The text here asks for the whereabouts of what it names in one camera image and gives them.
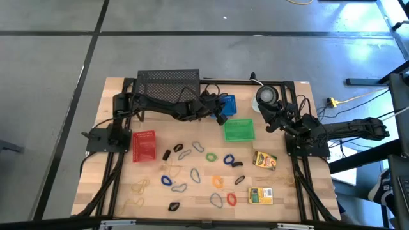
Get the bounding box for black rig crossbar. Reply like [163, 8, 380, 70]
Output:
[0, 216, 409, 230]

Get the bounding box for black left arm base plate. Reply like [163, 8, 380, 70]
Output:
[82, 127, 132, 153]

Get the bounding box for yellow box with green panel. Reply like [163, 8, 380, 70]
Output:
[248, 187, 274, 205]

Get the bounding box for yellow extension cable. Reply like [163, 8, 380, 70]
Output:
[337, 86, 390, 105]

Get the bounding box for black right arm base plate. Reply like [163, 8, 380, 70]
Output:
[284, 132, 330, 158]

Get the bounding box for person's shoe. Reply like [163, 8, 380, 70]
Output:
[367, 168, 392, 204]

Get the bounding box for tan thin rubber band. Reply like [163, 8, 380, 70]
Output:
[130, 178, 151, 196]
[159, 158, 183, 180]
[265, 174, 297, 188]
[116, 197, 145, 215]

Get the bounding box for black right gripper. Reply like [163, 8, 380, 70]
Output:
[258, 101, 298, 133]

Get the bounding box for black desk frame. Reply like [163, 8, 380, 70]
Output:
[328, 60, 409, 230]

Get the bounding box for black chair caster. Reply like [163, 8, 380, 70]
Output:
[392, 19, 409, 32]

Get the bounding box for green plastic basket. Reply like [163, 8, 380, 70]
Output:
[222, 118, 256, 142]

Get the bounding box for black perforated metal stand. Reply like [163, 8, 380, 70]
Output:
[132, 68, 202, 122]

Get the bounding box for white cylinder with black rim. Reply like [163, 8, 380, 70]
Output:
[251, 84, 280, 114]

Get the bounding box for yellow green crayon box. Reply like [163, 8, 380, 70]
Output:
[252, 150, 278, 171]

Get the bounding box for blue plastic basket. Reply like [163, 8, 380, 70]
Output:
[210, 94, 238, 119]

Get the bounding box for red plastic basket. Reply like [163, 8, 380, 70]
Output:
[132, 130, 157, 164]

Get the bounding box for grey chair base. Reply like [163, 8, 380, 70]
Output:
[0, 139, 25, 153]

